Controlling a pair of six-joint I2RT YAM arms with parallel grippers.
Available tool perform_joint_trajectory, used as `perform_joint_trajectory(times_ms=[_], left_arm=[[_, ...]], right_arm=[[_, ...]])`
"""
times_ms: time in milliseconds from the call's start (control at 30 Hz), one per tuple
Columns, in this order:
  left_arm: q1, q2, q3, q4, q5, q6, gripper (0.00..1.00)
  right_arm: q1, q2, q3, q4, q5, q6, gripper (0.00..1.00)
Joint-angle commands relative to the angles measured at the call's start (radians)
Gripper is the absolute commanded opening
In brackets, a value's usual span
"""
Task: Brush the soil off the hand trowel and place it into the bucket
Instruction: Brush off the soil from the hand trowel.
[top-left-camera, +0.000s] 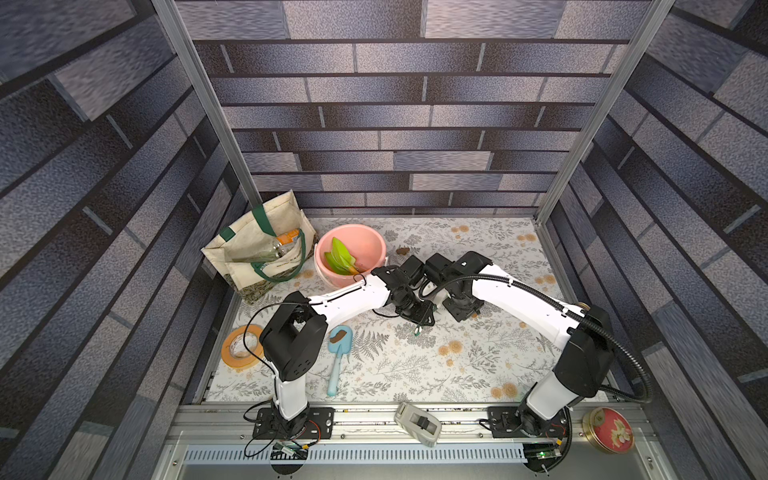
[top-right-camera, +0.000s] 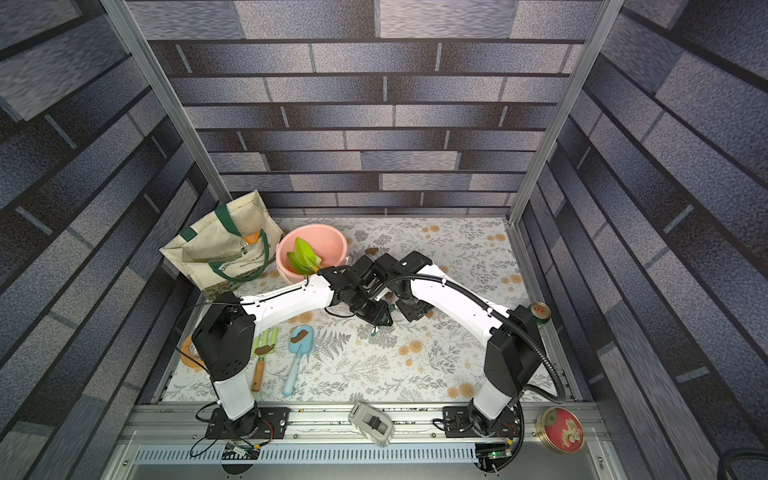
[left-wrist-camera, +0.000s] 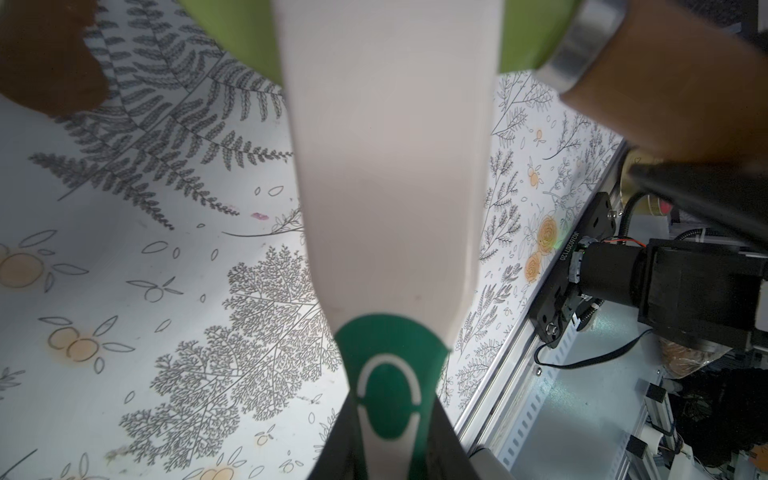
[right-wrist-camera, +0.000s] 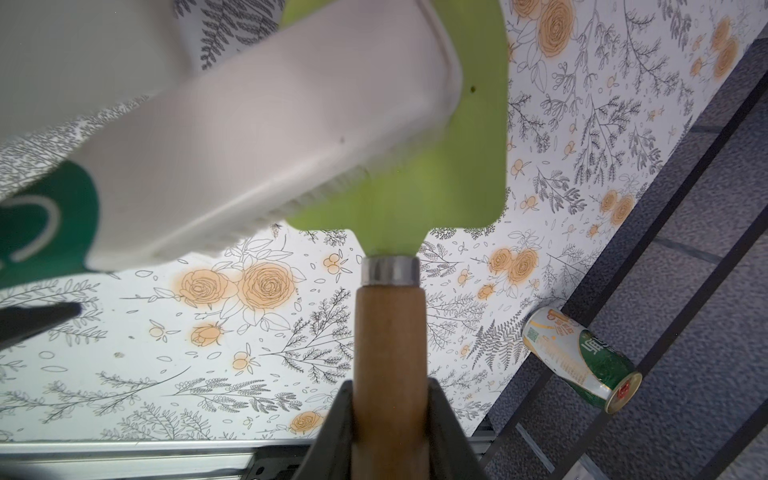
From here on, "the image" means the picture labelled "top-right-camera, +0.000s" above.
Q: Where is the green trowel yellow blue handle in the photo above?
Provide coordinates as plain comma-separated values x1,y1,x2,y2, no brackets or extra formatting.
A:
287,252,312,276

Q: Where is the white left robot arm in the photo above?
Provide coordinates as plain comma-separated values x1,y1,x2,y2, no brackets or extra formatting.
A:
191,255,397,441

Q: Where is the round red gold tin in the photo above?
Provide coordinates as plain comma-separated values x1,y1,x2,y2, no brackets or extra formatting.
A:
535,407,586,454

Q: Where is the cream canvas tote bag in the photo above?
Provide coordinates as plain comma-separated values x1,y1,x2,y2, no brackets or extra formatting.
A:
160,191,284,300

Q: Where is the orange tape roll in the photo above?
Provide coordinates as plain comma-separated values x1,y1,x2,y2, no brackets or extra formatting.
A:
181,335,205,371

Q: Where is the pink plastic bucket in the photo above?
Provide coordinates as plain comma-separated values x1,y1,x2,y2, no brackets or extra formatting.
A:
276,224,349,284

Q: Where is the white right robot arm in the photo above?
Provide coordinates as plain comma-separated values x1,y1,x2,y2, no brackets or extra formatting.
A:
371,251,566,436

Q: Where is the green shovel brown handle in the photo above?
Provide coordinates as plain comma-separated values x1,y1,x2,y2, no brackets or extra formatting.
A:
288,238,318,276

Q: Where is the blue trowel with soil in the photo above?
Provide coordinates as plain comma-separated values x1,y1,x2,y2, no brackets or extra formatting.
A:
282,325,314,397

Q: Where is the green hand rake wooden handle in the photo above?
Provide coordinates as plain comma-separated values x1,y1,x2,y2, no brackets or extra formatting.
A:
251,327,279,392

